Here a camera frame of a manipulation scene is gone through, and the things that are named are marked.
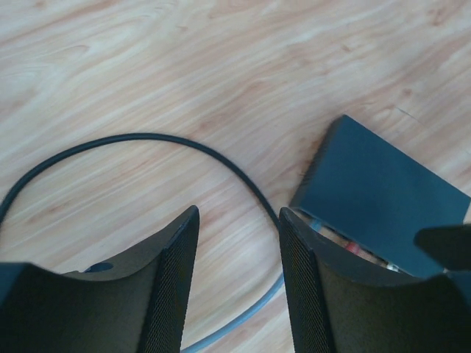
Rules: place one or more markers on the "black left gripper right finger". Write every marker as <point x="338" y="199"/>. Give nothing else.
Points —
<point x="340" y="302"/>

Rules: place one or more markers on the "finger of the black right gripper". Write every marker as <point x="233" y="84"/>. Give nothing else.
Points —
<point x="448" y="246"/>

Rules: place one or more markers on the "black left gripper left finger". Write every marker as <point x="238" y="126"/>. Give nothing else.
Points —
<point x="135" y="301"/>

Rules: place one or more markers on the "black network switch box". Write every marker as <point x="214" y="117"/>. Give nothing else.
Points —
<point x="370" y="192"/>

